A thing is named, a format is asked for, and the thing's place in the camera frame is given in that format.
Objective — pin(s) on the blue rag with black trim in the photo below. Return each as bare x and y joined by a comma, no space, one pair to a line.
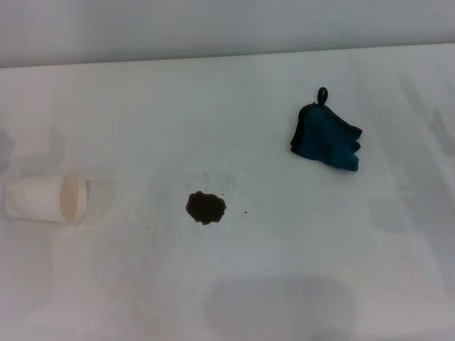
323,138

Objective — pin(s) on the white paper cup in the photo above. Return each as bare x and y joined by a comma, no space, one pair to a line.
35,199

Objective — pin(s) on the black water stain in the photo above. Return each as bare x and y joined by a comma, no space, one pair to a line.
206,207

